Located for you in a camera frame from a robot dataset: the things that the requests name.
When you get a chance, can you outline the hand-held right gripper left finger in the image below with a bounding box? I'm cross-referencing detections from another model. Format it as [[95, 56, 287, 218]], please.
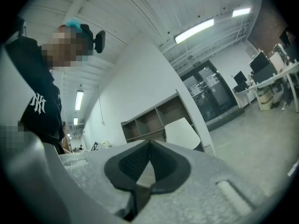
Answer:
[[58, 139, 150, 219]]

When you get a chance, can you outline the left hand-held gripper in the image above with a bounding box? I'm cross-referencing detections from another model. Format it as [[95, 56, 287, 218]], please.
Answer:
[[90, 141, 106, 152]]

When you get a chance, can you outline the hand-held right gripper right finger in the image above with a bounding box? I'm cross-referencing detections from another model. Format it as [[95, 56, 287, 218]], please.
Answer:
[[130, 139, 265, 224]]

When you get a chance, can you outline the white table lamp with shade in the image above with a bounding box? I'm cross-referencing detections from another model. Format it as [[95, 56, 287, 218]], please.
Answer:
[[164, 117, 201, 151]]

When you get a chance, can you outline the wooden cubby shelf unit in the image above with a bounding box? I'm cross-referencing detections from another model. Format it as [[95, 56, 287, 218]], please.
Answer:
[[121, 89, 217, 157]]

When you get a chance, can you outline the grey wooden desk with shelves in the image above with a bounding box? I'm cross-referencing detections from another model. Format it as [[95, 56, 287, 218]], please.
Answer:
[[121, 89, 217, 189]]

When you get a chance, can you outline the black glass double door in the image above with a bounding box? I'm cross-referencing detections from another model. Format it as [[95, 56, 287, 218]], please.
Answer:
[[180, 59, 239, 124]]

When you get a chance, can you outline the cardboard box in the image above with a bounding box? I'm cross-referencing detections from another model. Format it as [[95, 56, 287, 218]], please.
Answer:
[[258, 91, 274, 111]]

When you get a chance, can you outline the teal disposable head cap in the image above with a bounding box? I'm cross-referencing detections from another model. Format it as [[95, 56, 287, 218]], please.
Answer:
[[58, 17, 82, 32]]

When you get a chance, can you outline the white office table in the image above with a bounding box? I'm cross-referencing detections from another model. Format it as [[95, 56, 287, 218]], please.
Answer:
[[233, 63, 299, 113]]

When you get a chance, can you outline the white hanging cord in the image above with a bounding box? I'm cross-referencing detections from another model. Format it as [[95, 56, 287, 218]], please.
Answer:
[[97, 86, 106, 126]]

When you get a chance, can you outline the black head-mounted camera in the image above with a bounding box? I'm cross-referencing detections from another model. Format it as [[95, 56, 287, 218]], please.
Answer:
[[80, 23, 106, 55]]

